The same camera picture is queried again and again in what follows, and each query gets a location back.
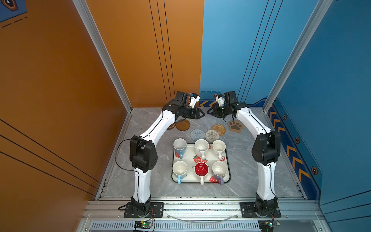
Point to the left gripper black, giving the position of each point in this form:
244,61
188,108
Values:
196,113

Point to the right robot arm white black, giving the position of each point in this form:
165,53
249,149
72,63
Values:
265,151

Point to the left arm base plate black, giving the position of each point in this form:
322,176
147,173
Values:
156,209

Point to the red interior mug front middle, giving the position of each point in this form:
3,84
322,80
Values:
201,170

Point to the grey woven rope coaster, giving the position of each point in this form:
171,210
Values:
197,134

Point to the left green circuit board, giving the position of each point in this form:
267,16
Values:
143,226

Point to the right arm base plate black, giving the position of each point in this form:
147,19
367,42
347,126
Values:
246,209

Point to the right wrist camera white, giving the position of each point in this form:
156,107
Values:
220,99

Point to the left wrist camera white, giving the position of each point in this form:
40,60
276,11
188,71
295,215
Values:
194,98

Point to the dark brown wooden round coaster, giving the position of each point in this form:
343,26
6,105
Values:
172,126

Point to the light brown wooden round coaster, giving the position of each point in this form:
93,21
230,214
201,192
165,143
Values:
184,125

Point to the aluminium corner post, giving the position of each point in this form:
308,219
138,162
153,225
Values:
312,24
94,33

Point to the left aluminium corner post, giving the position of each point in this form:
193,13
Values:
94,33

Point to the blue mug back left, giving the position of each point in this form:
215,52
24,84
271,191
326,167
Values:
180,146

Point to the multicolour woven rope coaster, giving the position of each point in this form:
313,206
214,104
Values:
211,136

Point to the green circuit board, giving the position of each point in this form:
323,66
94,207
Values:
268,226
143,226

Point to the paw shaped wooden coaster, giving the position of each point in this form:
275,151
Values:
235,126

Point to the aluminium front rail frame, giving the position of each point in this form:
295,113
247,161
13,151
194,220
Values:
203,215

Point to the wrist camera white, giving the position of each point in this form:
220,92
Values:
220,99
194,98

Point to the white strawberry tray black rim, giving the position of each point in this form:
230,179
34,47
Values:
189,167

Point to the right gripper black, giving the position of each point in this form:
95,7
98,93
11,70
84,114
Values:
215,111

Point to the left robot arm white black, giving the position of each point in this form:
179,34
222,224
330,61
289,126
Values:
143,154

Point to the purple handled mug front right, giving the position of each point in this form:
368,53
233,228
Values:
220,170

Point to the right green circuit board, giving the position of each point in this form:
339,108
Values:
268,226

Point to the white mug back right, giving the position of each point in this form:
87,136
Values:
218,149

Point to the woven rattan round coaster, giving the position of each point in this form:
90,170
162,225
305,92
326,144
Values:
219,128

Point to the right aluminium corner post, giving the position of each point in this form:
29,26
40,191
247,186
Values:
312,24

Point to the white speckled mug back middle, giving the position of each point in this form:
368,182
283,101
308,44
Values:
201,146

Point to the light blue mug front left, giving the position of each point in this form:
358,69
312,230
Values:
180,169

